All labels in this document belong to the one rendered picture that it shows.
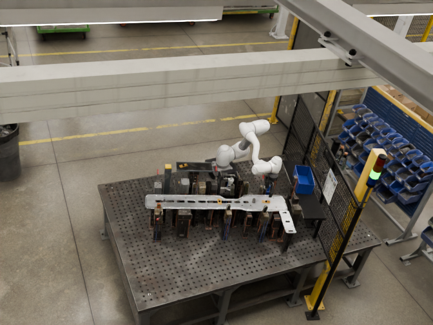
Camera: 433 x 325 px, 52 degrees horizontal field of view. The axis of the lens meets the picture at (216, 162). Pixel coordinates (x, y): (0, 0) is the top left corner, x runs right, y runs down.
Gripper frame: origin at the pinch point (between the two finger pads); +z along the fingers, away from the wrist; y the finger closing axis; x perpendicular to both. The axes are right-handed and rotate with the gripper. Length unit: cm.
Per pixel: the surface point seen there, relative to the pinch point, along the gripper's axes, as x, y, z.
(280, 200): 15.5, -2.3, 13.9
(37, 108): -149, 217, -218
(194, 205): -71, 5, 14
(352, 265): 109, 19, 89
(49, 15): -158, 142, -212
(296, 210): 25.2, 16.6, 8.9
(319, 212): 49, 17, 11
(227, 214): -42.2, 21.5, 9.5
